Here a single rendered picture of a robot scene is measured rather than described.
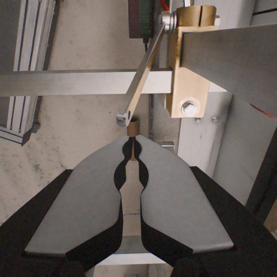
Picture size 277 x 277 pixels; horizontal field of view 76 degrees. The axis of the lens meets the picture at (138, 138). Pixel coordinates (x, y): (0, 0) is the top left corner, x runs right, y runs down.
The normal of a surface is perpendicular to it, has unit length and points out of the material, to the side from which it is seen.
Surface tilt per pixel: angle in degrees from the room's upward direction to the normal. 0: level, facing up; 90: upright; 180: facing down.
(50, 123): 0
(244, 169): 90
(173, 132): 0
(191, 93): 0
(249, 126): 90
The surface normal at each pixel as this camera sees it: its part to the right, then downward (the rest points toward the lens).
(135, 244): -0.02, -0.88
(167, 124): 0.02, 0.48
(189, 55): -1.00, 0.03
